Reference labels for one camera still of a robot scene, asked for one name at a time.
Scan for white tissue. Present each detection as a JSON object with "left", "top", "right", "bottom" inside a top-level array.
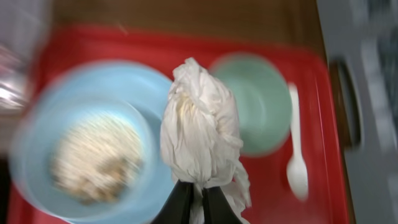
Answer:
[{"left": 160, "top": 58, "right": 251, "bottom": 223}]

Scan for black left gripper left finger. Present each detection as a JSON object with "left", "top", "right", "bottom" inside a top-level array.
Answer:
[{"left": 151, "top": 180, "right": 193, "bottom": 224}]

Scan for white plastic spoon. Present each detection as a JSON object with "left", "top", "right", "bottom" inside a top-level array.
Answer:
[{"left": 286, "top": 83, "right": 308, "bottom": 202}]

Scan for cooked rice pile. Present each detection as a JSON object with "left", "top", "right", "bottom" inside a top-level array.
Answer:
[{"left": 51, "top": 114, "right": 144, "bottom": 204}]

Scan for clear plastic waste bin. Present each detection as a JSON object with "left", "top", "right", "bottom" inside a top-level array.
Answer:
[{"left": 1, "top": 0, "right": 52, "bottom": 114}]

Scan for red serving tray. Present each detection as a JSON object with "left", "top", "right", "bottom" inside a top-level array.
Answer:
[{"left": 6, "top": 24, "right": 352, "bottom": 224}]

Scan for light blue bowl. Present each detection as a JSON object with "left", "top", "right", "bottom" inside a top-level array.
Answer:
[{"left": 9, "top": 61, "right": 174, "bottom": 223}]

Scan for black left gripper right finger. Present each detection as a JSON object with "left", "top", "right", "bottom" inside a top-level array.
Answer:
[{"left": 202, "top": 187, "right": 242, "bottom": 224}]

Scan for grey dishwasher rack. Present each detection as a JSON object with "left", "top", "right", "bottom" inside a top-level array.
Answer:
[{"left": 317, "top": 0, "right": 397, "bottom": 223}]

